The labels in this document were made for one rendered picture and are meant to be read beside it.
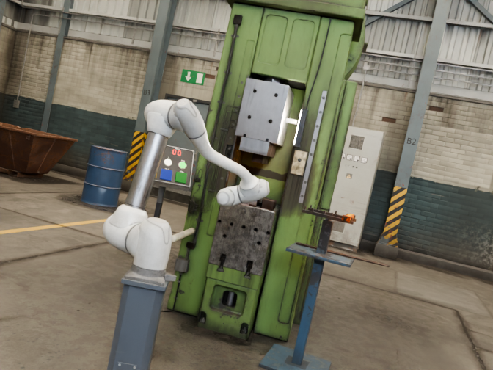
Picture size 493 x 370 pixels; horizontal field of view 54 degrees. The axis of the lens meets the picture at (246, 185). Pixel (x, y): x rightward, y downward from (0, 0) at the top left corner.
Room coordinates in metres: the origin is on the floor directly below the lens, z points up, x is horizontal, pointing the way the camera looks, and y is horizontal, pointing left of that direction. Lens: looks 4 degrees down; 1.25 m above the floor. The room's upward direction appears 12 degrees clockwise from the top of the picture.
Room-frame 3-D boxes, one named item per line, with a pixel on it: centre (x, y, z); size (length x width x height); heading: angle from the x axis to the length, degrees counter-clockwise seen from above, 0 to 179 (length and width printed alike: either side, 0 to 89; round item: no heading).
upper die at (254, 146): (3.54, -0.03, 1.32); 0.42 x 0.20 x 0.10; 170
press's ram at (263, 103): (3.53, -0.07, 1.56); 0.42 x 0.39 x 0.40; 170
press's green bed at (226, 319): (3.54, -0.09, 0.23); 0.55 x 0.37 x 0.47; 170
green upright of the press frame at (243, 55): (3.73, 0.23, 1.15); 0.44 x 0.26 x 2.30; 170
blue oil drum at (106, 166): (7.69, 2.25, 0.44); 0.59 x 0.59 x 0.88
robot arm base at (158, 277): (2.21, 0.34, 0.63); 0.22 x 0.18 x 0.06; 93
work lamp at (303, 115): (3.40, -0.30, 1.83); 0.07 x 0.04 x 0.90; 80
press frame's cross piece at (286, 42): (3.68, -0.10, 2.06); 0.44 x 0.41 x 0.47; 170
